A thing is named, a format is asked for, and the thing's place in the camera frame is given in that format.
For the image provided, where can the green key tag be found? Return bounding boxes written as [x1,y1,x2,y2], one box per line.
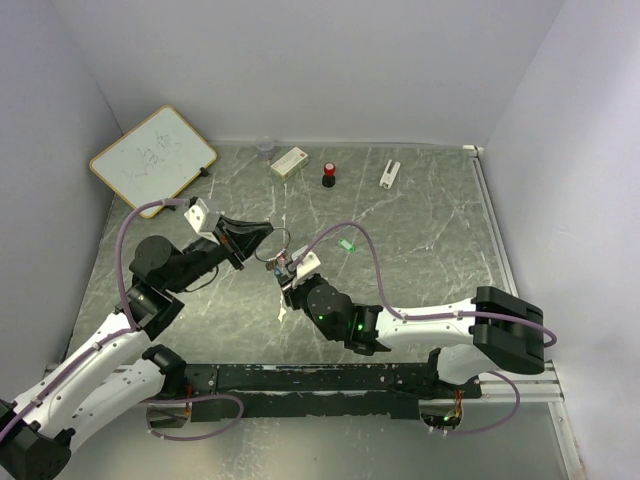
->
[339,239,355,252]

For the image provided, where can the small whiteboard with wooden frame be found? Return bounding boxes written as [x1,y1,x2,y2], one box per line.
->
[89,105,217,209]

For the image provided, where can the red and black stamp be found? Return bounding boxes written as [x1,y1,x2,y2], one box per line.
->
[322,162,336,188]

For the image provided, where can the aluminium frame rail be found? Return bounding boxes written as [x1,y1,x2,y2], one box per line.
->
[463,145,565,402]

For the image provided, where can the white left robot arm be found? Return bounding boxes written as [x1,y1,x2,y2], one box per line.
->
[1,207,274,479]

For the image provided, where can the white staples box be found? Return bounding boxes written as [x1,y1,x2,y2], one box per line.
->
[270,147,309,181]

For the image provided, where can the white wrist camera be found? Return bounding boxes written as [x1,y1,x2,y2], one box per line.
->
[184,197,220,242]
[293,251,321,287]

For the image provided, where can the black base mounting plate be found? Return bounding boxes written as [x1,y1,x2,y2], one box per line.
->
[185,363,481,420]

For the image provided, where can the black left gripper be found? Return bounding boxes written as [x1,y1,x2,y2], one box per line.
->
[166,212,272,293]

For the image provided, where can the silver metal keyring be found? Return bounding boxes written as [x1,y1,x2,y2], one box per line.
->
[254,227,291,263]

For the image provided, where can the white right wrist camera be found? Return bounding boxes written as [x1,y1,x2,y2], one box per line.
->
[293,251,321,287]

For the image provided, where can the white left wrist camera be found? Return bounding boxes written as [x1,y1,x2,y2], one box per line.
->
[184,197,220,242]

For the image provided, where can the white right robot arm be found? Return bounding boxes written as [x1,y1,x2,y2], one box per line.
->
[274,269,545,398]

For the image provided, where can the white stapler remover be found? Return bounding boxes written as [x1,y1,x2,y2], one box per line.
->
[379,159,401,190]

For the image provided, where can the clear cup of paper clips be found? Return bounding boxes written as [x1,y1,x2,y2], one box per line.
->
[255,136,275,161]

